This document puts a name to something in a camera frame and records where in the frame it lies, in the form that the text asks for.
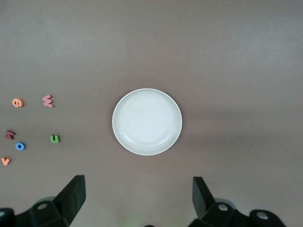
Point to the beige round plate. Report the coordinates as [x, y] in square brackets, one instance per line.
[146, 121]

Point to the blue foam letter o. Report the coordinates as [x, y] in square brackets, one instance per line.
[16, 146]

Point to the orange foam letter v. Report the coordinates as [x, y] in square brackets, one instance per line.
[6, 163]

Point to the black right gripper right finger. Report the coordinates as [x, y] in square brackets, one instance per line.
[206, 203]

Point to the green foam letter n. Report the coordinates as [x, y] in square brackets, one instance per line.
[55, 141]

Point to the pink foam letter w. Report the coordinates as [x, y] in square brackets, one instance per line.
[48, 104]

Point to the red letter s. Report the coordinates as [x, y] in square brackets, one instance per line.
[10, 134]

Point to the orange foam letter e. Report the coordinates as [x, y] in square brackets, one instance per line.
[21, 104]

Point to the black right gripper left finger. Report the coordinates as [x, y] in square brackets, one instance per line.
[71, 201]

